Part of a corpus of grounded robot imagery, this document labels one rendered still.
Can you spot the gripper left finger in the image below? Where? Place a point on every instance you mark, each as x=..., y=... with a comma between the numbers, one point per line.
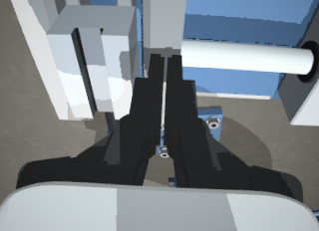
x=122, y=157

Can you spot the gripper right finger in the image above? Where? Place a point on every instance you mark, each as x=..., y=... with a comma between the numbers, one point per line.
x=199, y=160

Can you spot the grey slotted metal block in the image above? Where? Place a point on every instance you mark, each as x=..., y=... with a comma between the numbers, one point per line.
x=95, y=50

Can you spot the white flat bar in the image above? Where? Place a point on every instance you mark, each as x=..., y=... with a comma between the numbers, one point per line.
x=129, y=3

